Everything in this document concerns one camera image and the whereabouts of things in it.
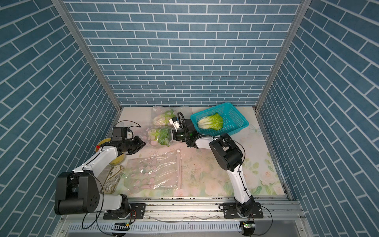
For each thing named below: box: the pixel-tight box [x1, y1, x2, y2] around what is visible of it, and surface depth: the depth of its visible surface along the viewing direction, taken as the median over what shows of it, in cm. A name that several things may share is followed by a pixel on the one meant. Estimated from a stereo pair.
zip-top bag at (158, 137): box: [142, 125, 175, 149], surface depth 90 cm
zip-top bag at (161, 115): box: [151, 106, 193, 128], surface depth 107 cm
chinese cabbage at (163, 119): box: [152, 108, 177, 126], surface depth 106 cm
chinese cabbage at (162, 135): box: [149, 127, 173, 148], surface depth 90 cm
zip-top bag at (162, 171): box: [123, 149, 183, 194], surface depth 88 cm
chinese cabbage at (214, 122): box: [197, 112, 224, 131], surface depth 104 cm
